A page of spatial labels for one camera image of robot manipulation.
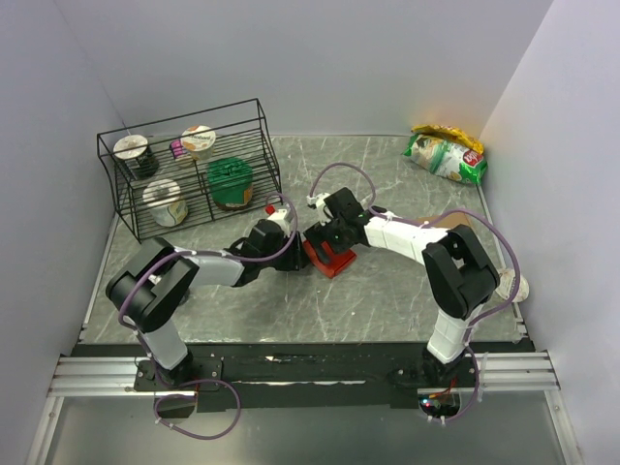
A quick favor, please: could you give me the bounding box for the red paper box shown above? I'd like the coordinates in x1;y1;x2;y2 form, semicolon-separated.
302;239;357;279

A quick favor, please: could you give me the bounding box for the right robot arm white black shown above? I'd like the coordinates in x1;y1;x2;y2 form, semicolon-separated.
303;188;500;387

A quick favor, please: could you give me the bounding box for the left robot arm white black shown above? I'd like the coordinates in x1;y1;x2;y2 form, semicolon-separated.
106;220;308;389

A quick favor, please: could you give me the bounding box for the brown cardboard box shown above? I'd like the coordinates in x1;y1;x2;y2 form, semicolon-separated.
415;212;472;230

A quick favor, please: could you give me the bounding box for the green lidded jar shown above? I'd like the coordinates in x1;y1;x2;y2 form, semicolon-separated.
206;157;254;210

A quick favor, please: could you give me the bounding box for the green chips bag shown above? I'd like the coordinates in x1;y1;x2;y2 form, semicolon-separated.
403;133;487;185

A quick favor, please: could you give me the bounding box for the yellow chips bag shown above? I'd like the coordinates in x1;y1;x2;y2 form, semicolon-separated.
411;124;484;154

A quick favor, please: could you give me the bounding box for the white cup lower shelf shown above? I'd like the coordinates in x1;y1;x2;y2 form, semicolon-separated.
142;179;188;228

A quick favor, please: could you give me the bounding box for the white yogurt cup orange label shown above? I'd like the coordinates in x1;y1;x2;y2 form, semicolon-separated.
180;125;217;161

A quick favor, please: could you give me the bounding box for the small purple white cup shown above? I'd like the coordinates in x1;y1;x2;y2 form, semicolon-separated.
170;139;187;159

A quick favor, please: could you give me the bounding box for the foil lid dark cup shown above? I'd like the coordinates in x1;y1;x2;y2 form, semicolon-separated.
113;135;159;180

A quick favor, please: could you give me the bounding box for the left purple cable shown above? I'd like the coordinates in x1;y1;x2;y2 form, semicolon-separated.
117;191;299;441

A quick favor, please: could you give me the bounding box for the purple cable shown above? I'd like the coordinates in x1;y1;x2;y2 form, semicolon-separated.
309;162;521;423
117;191;299;441

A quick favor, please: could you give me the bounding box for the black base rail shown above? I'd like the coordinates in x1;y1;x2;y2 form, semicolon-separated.
52;339;547;419

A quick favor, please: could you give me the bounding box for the black wire rack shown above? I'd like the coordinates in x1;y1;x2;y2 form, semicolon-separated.
97;98;282;241

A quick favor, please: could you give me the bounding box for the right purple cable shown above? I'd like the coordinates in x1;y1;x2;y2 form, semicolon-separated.
309;162;521;423

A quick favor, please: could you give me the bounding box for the aluminium frame rail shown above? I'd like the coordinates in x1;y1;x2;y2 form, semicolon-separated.
25;309;584;465

